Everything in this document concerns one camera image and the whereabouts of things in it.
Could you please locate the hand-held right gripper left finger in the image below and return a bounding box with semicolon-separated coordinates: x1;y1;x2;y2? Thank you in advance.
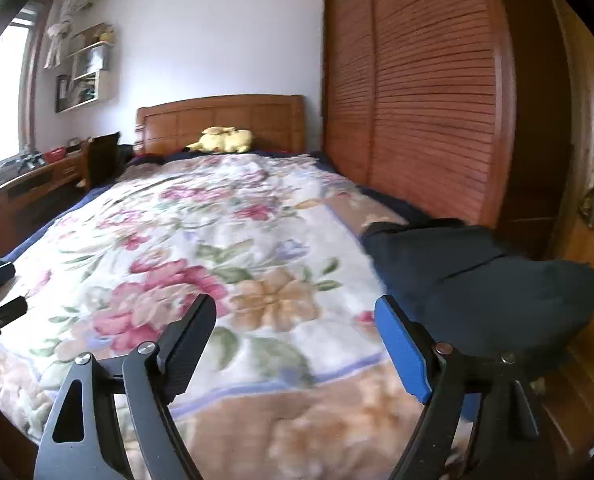
33;294;217;480

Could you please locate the hanging door ornament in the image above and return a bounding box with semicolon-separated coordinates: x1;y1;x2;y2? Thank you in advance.
577;185;594;231

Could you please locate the row of binders and papers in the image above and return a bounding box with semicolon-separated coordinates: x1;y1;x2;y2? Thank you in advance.
56;74;98;111

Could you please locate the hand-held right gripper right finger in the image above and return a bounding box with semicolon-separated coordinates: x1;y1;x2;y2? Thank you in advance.
374;296;552;480

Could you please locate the white paper bag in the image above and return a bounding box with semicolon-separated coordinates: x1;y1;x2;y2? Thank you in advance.
72;47;109;81

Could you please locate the black trench coat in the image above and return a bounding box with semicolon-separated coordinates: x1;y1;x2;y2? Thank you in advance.
359;217;594;378

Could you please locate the cream knotted curtain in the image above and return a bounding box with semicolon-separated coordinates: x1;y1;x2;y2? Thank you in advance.
44;0;90;68

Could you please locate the yellow plush toy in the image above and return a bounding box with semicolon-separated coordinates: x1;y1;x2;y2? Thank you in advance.
184;125;254;155

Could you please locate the wooden bed headboard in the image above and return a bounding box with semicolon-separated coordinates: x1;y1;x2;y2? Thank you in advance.
136;94;307;157

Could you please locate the wooden chair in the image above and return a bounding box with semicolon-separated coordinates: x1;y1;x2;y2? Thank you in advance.
81;131;123;191

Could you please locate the wooden door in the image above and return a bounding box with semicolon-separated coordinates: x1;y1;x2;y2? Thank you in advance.
497;0;594;461

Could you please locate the white wall shelf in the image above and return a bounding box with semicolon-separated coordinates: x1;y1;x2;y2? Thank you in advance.
54;22;118;113

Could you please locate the wood-framed window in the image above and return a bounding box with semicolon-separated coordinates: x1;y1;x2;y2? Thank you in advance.
0;0;53;173

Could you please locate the wooden louvred wardrobe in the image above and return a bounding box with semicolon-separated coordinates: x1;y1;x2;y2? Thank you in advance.
322;0;518;231

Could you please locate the floral blanket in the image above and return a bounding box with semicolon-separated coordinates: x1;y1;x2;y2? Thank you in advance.
0;152;478;480

